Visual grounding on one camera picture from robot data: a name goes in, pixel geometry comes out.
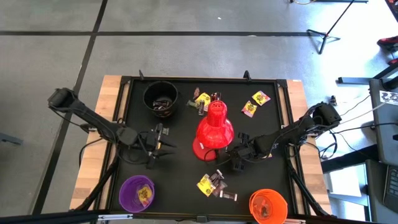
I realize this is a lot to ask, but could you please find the black keyboard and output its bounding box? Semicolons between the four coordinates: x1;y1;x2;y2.
382;164;398;215

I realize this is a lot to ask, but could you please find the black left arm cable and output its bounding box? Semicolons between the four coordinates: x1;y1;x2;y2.
78;136;108;170

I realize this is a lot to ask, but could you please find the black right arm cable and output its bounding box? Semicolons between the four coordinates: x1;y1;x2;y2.
317;130;340;161

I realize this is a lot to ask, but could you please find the black desk foot bar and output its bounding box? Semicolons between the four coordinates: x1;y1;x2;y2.
336;76;376;85

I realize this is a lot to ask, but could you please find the black floor cable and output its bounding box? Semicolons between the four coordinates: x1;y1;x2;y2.
340;121;398;131

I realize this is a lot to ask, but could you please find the red desk lamp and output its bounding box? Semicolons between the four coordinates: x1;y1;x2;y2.
192;100;235;162

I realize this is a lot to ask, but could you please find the black tripod stand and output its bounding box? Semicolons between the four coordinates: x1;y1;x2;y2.
306;0;355;55

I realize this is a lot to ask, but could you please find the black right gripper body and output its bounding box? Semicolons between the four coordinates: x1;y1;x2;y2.
233;132;261;172

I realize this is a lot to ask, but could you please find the white floor cable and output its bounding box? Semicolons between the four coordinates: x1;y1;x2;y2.
340;101;389;126

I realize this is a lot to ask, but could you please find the orange candy packet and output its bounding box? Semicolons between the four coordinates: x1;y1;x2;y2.
257;198;272;218

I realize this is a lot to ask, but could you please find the grey desk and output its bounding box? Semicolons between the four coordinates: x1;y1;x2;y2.
368;60;398;166

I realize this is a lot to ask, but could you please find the orange plastic bucket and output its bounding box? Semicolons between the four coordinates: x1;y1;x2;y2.
249;188;289;224

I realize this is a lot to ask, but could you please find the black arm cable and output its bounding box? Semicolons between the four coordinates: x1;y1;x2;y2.
317;130;340;161
78;136;108;170

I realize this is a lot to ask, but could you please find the purple plastic bucket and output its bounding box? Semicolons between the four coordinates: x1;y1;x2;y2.
118;174;156;213

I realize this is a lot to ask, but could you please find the black plastic bucket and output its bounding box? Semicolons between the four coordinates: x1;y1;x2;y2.
142;80;179;118

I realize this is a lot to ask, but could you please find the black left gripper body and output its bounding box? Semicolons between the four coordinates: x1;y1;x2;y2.
136;123;164;170

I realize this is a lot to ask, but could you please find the grey side cabinet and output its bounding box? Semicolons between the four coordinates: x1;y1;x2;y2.
365;160;398;224

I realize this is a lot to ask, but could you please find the black aluminium table frame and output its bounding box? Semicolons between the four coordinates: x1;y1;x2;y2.
0;70;398;224

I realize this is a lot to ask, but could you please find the white printed label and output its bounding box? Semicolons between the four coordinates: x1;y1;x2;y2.
378;90;398;106

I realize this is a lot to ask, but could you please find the black table mat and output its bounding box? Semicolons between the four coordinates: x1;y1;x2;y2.
123;80;284;216

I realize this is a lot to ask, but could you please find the grey floor object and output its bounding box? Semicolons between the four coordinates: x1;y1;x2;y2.
0;132;24;147

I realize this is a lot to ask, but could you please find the black floor beam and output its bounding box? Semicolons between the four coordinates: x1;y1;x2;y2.
322;144;379;174

